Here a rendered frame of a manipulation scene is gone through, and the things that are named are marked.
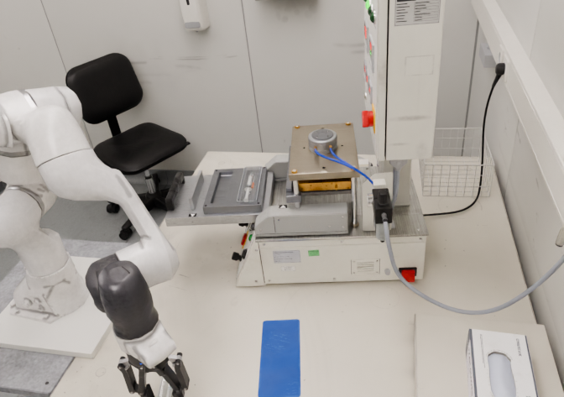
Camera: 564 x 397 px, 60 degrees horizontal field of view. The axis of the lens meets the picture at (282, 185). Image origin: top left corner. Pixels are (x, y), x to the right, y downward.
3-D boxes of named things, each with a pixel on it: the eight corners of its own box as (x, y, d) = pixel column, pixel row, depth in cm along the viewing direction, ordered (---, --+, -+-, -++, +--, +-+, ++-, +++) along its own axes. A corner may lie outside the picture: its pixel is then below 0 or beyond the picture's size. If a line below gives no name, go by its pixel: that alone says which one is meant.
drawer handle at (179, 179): (185, 181, 154) (182, 170, 152) (174, 211, 142) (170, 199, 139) (179, 182, 154) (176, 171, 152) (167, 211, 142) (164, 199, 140)
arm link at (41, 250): (2, 296, 127) (-42, 220, 114) (40, 248, 142) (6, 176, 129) (40, 298, 125) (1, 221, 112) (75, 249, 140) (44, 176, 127)
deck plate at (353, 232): (408, 166, 158) (408, 164, 157) (428, 236, 129) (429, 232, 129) (265, 174, 163) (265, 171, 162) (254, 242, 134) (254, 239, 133)
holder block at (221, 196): (268, 173, 154) (267, 166, 152) (262, 211, 137) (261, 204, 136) (216, 175, 155) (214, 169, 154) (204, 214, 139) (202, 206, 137)
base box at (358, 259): (404, 210, 167) (406, 167, 158) (425, 291, 136) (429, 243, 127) (248, 216, 172) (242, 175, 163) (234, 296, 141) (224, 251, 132)
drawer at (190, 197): (274, 181, 156) (272, 160, 152) (269, 224, 138) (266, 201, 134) (184, 185, 159) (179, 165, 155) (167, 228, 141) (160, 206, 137)
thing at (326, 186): (352, 154, 148) (352, 126, 143) (357, 196, 130) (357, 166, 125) (295, 158, 150) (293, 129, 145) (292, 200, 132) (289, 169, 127)
